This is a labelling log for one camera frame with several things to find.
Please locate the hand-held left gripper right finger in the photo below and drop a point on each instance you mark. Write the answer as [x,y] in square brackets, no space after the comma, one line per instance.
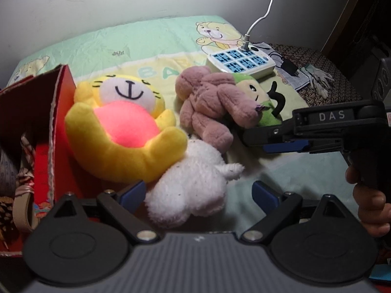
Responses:
[264,193]

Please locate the grey patterned cloth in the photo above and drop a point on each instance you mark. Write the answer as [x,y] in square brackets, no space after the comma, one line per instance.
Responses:
[7,174]

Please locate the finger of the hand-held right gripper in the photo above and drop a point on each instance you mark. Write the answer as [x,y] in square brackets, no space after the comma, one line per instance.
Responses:
[284,147]
[265,135]

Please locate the white gloves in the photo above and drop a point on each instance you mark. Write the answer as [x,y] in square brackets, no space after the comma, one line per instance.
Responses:
[319,77]

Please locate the printed paper leaflet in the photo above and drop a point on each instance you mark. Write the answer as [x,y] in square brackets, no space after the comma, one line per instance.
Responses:
[294,81]

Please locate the bear printed blanket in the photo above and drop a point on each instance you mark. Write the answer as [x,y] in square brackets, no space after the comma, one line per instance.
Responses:
[122,45]

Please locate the red cardboard box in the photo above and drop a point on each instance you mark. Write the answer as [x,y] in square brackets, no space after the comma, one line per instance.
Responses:
[42,146]

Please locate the yellow tiger plush toy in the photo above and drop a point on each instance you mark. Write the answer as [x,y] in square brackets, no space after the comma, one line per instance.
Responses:
[122,122]

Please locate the black power adapter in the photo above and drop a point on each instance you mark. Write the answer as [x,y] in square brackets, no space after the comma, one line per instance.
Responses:
[288,67]

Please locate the mauve plush toy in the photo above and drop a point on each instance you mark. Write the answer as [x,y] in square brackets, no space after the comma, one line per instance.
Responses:
[210,103]

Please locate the beige sandal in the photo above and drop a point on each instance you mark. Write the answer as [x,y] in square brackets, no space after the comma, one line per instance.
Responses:
[23,210]

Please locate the brown pinecone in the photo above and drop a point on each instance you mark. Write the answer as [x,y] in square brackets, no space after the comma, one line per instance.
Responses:
[6,216]

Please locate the green plush toy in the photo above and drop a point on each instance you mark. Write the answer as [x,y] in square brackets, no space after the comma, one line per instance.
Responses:
[259,93]

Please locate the person's right hand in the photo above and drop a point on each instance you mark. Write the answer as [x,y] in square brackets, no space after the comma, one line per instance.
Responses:
[371,210]

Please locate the white blue power strip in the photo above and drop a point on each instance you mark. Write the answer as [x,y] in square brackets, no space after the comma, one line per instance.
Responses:
[239,59]

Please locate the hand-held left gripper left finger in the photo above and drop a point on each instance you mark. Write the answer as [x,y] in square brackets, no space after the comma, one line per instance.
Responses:
[134,193]

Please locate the white fluffy plush toy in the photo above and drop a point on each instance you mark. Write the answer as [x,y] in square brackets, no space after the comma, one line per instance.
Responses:
[186,189]

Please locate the dark wooden furniture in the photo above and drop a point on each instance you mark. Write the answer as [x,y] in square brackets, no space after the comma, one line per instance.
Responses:
[357,15]

